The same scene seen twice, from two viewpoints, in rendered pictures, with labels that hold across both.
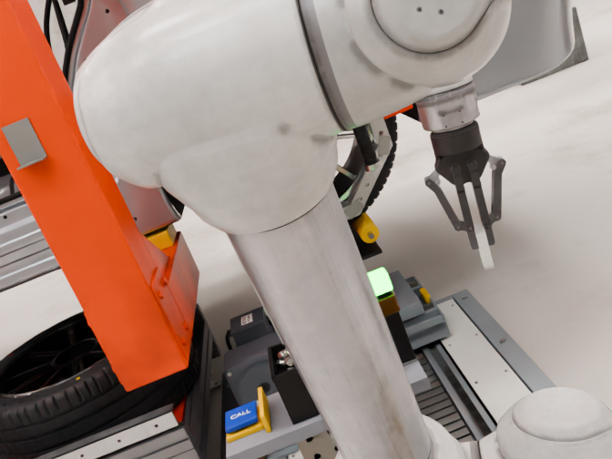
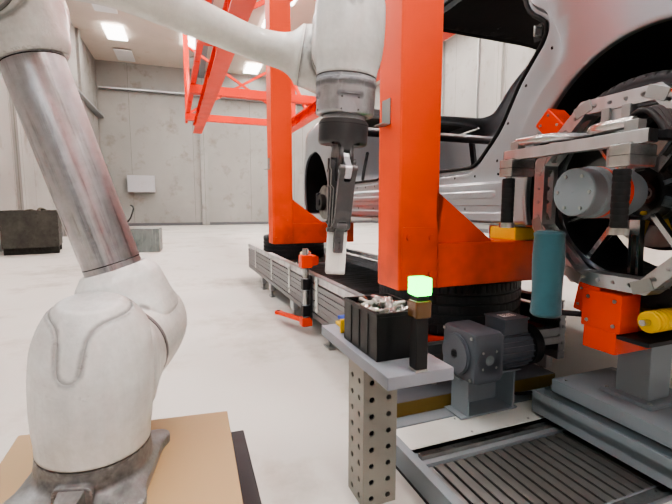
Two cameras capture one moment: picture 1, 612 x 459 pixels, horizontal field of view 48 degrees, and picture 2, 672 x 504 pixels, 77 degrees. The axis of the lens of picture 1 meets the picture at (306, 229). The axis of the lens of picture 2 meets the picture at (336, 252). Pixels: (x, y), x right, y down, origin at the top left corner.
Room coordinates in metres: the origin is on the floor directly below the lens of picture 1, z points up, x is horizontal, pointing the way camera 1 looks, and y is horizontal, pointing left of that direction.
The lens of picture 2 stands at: (0.78, -0.87, 0.81)
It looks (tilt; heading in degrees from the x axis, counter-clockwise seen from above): 6 degrees down; 69
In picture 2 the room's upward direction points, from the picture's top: straight up
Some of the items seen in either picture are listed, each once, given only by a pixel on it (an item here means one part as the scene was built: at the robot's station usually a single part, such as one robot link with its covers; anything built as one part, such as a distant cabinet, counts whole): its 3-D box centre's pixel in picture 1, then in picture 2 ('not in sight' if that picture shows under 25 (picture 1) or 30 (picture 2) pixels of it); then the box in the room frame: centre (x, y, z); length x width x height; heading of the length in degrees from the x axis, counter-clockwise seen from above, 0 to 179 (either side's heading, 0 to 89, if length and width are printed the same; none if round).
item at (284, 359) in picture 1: (322, 364); (383, 322); (1.28, 0.07, 0.51); 0.20 x 0.14 x 0.13; 90
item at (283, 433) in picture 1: (323, 401); (377, 348); (1.28, 0.10, 0.44); 0.43 x 0.17 x 0.03; 90
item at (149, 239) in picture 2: not in sight; (135, 227); (0.17, 7.60, 0.42); 0.85 x 0.68 x 0.85; 175
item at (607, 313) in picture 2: not in sight; (618, 318); (1.99, -0.05, 0.48); 0.16 x 0.12 x 0.17; 0
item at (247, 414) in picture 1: (242, 418); not in sight; (1.28, 0.27, 0.47); 0.07 x 0.07 x 0.02; 0
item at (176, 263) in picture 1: (147, 260); (481, 236); (1.92, 0.46, 0.69); 0.52 x 0.17 x 0.35; 0
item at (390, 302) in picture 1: (387, 302); (419, 308); (1.28, -0.10, 0.59); 0.04 x 0.04 x 0.04; 0
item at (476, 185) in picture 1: (478, 192); (340, 195); (1.02, -0.27, 0.83); 0.04 x 0.01 x 0.11; 169
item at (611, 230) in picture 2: (363, 140); (620, 200); (1.72, -0.22, 0.83); 0.04 x 0.04 x 0.16
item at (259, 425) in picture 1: (244, 423); not in sight; (1.28, 0.27, 0.45); 0.08 x 0.08 x 0.01; 0
